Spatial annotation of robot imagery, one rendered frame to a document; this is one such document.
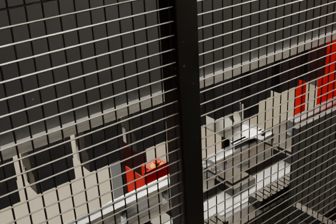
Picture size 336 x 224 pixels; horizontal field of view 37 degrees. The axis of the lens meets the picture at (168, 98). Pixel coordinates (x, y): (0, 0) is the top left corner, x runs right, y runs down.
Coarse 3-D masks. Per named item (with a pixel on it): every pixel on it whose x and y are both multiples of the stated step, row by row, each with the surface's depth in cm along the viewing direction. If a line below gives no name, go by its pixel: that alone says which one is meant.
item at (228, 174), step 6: (204, 162) 209; (204, 168) 206; (210, 168) 204; (216, 168) 204; (234, 168) 198; (222, 174) 194; (228, 174) 194; (234, 174) 194; (246, 174) 194; (216, 180) 194; (222, 180) 193; (228, 180) 190; (234, 180) 190; (246, 180) 192; (252, 180) 193; (222, 186) 192; (228, 186) 189; (234, 186) 189; (246, 186) 191; (252, 186) 194; (228, 192) 190; (234, 192) 188
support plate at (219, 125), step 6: (210, 120) 247; (222, 120) 246; (228, 120) 246; (234, 120) 245; (210, 126) 241; (216, 126) 240; (222, 126) 240; (222, 132) 234; (228, 132) 234; (234, 132) 234; (228, 138) 229; (234, 138) 228
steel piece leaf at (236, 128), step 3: (231, 126) 236; (234, 126) 237; (237, 126) 239; (243, 126) 238; (246, 126) 238; (231, 129) 236; (234, 129) 236; (237, 129) 236; (243, 129) 235; (252, 129) 235; (255, 129) 235; (237, 132) 233; (243, 132) 233; (246, 132) 233; (252, 132) 232; (243, 135) 230; (246, 135) 230
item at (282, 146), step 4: (260, 136) 228; (260, 140) 225; (268, 140) 224; (272, 140) 223; (288, 140) 217; (268, 144) 221; (272, 144) 220; (280, 144) 214; (284, 144) 214; (288, 144) 213; (276, 148) 213; (280, 148) 212; (284, 148) 210; (288, 148) 210; (276, 152) 213; (280, 152) 211; (284, 152) 210; (288, 152) 209; (276, 156) 213; (280, 156) 211; (284, 156) 209; (288, 160) 208
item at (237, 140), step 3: (258, 129) 235; (237, 138) 228; (243, 138) 228; (246, 138) 228; (252, 138) 231; (231, 141) 226; (234, 141) 227; (237, 141) 225; (246, 141) 229; (231, 144) 225; (234, 144) 224; (243, 144) 228; (234, 147) 225; (237, 147) 226
